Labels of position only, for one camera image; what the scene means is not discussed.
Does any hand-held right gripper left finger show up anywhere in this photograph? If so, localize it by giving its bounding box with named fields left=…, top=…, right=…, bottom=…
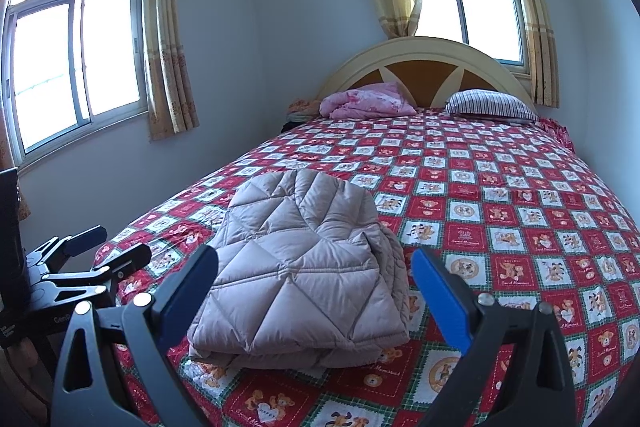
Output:
left=50, top=246, right=220, bottom=427

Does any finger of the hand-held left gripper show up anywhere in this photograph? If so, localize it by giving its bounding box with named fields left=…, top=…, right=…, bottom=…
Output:
left=24, top=226, right=109, bottom=272
left=42, top=243, right=153, bottom=294

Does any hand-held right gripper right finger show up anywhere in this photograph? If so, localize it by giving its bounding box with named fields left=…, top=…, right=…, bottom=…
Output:
left=411, top=248, right=578, bottom=427

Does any beige quilted puffer jacket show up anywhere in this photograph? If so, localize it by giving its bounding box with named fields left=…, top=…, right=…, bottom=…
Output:
left=186, top=168, right=412, bottom=369

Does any red checkered bear bedsheet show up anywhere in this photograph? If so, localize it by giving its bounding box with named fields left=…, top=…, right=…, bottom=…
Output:
left=92, top=109, right=633, bottom=427

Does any striped pillow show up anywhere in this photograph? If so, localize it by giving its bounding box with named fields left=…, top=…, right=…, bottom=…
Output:
left=445, top=89, right=541, bottom=124

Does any pink folded blanket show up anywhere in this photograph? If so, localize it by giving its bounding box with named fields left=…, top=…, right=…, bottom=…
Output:
left=319, top=82, right=417, bottom=118

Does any orange floral cloth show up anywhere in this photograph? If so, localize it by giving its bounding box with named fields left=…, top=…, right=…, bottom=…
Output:
left=286, top=98, right=322, bottom=116

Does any cream wooden headboard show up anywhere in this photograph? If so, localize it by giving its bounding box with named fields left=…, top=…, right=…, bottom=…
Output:
left=317, top=36, right=537, bottom=110

